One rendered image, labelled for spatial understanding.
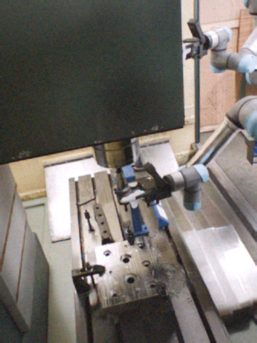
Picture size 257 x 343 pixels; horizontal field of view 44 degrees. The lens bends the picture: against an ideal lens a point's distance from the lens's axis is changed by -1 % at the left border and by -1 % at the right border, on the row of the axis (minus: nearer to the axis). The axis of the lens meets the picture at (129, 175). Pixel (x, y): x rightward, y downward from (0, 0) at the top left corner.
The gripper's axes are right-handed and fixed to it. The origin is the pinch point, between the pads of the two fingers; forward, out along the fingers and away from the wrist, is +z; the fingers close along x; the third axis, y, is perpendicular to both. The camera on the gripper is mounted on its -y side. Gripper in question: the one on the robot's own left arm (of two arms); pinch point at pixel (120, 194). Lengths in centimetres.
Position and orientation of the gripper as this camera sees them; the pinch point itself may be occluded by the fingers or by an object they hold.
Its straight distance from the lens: 118.1
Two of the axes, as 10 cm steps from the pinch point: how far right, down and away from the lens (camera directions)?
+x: -3.4, -4.9, 8.0
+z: -9.3, 2.8, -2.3
